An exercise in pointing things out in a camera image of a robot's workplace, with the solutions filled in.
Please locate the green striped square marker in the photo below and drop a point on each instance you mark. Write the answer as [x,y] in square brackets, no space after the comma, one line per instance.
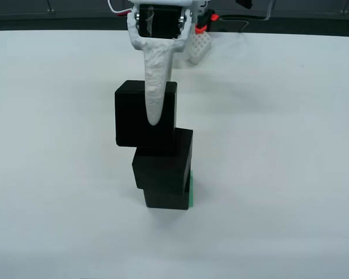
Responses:
[192,189]

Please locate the black orange clamp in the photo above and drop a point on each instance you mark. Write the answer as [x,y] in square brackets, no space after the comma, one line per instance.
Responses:
[200,28]

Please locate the black cube with seam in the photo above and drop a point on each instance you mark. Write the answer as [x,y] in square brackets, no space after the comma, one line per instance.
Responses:
[163,171]

